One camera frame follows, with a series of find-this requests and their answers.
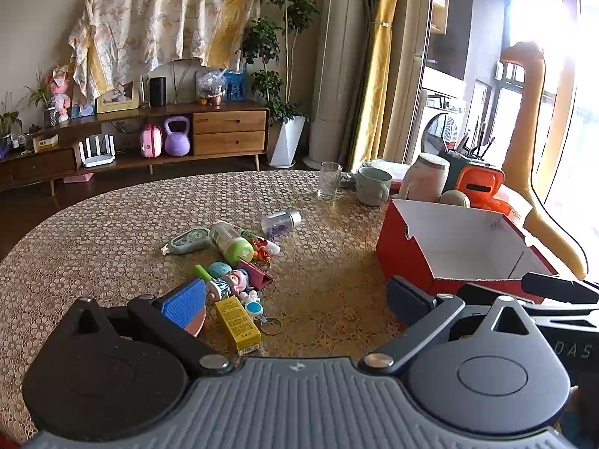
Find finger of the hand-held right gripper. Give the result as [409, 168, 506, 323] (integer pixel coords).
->
[456, 283, 534, 307]
[522, 272, 599, 304]

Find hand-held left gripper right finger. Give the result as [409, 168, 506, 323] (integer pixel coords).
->
[358, 275, 546, 376]

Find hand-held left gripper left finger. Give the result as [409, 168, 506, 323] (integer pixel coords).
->
[70, 277, 237, 377]

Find doll figure with blue hat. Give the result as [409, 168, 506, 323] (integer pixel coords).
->
[186, 268, 253, 337]

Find red cardboard box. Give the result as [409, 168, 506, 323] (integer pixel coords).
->
[375, 199, 560, 304]

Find yellow carton box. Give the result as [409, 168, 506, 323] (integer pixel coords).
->
[214, 296, 262, 356]

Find white bunny keychain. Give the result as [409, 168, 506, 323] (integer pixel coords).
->
[240, 289, 284, 337]

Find baby bottle with green cap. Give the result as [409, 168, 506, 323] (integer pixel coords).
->
[209, 221, 255, 265]

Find maroon pouch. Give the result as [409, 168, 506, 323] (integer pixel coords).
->
[238, 259, 277, 291]

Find grey-green correction tape dispenser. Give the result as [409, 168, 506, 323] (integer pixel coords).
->
[161, 226, 213, 256]

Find red and orange toy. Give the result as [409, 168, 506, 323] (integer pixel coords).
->
[250, 238, 274, 263]

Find round beige container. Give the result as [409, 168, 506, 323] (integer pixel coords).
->
[438, 190, 472, 209]

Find orange container with slot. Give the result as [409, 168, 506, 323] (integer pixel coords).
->
[455, 167, 506, 209]

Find pale green mug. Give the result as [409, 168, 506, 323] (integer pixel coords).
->
[356, 167, 394, 207]

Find small clear bottle silver cap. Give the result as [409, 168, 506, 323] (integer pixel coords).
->
[261, 209, 302, 238]

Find dark green utensil holder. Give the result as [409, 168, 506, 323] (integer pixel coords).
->
[437, 147, 492, 192]

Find yellow chair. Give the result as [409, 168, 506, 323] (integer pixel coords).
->
[498, 42, 588, 281]

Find clear drinking glass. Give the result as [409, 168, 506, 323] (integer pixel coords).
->
[317, 161, 344, 199]

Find bunch of dark utensils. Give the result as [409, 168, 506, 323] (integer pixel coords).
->
[455, 120, 497, 156]

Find purple kettlebell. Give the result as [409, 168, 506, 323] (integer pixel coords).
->
[162, 116, 192, 156]

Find pink toy case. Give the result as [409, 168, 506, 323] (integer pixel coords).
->
[139, 124, 164, 158]

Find white router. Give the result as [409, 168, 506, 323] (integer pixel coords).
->
[77, 134, 118, 169]

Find white washing machine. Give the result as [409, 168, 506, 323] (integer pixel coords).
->
[405, 86, 469, 162]

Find wooden media cabinet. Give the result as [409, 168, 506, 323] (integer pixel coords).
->
[0, 100, 271, 196]

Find white planter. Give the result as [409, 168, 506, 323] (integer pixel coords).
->
[269, 114, 307, 169]

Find yellow box on shelf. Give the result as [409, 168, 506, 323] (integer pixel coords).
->
[32, 133, 60, 153]

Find black speaker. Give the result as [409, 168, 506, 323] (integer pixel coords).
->
[149, 76, 168, 107]

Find clear plastic bag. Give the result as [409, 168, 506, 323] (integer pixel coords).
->
[195, 69, 228, 106]

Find blue plastic item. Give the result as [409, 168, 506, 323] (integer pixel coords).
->
[224, 68, 249, 102]

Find beige curtain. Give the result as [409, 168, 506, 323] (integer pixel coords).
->
[381, 0, 436, 164]

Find yellow curtain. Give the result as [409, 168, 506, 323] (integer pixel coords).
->
[349, 0, 403, 171]

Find beige tower air conditioner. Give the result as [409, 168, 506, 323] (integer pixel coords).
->
[303, 0, 368, 171]

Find pink doll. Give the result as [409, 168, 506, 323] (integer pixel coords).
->
[47, 63, 73, 122]

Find small green houseplant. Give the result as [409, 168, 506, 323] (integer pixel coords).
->
[0, 94, 22, 150]
[23, 70, 53, 127]

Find patterned draped cloth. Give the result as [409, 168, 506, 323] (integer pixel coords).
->
[68, 0, 265, 101]

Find green potted plant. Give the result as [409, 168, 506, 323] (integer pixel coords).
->
[238, 0, 321, 125]

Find pink jug with handle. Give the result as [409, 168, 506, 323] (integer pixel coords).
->
[399, 152, 451, 203]

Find yellow photo frame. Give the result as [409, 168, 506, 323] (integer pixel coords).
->
[96, 80, 141, 114]

